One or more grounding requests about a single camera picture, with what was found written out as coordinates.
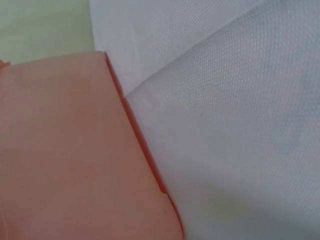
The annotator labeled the white woven cloth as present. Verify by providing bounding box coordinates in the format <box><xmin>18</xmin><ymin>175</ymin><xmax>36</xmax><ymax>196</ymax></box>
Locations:
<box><xmin>88</xmin><ymin>0</ymin><xmax>320</xmax><ymax>240</ymax></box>

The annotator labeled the pink plastic box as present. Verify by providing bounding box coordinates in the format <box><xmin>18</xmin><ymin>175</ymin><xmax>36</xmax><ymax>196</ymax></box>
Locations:
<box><xmin>0</xmin><ymin>50</ymin><xmax>186</xmax><ymax>240</ymax></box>

